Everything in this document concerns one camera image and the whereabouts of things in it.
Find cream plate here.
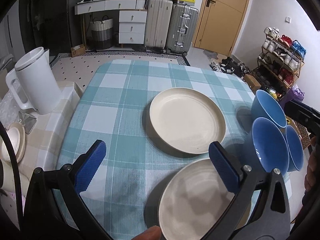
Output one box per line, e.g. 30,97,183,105
158,158,234,239
149,87,227,154

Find metal phone stand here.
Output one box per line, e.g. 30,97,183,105
18,111,37,134

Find small cardboard box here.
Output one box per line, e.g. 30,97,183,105
244,74,261,93

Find dotted beige rug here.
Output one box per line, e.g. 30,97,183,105
50,50,189,88

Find person's right hand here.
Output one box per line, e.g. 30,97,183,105
304,137,317,192

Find woven laundry basket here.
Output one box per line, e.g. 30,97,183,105
90,15,113,50

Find person's left hand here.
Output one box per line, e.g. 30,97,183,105
132,225,162,240

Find stacked small cream bowls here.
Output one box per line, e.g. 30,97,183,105
1,122,26,163

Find wooden shoe rack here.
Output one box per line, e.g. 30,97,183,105
253,27,306,97

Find wooden door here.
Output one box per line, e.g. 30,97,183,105
193,0,249,56

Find beige suitcase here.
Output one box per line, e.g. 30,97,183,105
144,0,173,49

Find white drawer desk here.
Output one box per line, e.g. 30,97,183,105
75,0,147,44

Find white electric kettle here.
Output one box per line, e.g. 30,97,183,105
5,47,62,115

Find silver suitcase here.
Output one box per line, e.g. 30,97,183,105
165,3,199,56

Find white paper cup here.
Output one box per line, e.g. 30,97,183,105
1,160,29,196

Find purple bag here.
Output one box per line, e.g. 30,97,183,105
279,85,304,109

